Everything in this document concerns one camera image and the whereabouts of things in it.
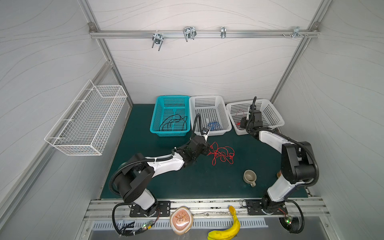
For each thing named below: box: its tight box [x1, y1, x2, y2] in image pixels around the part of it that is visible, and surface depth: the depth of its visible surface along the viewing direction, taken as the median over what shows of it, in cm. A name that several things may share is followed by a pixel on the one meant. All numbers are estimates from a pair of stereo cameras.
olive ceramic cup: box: [243, 169, 257, 188], surface depth 82 cm
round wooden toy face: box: [170, 205, 193, 234], surface depth 69 cm
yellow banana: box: [207, 205, 241, 240], surface depth 65 cm
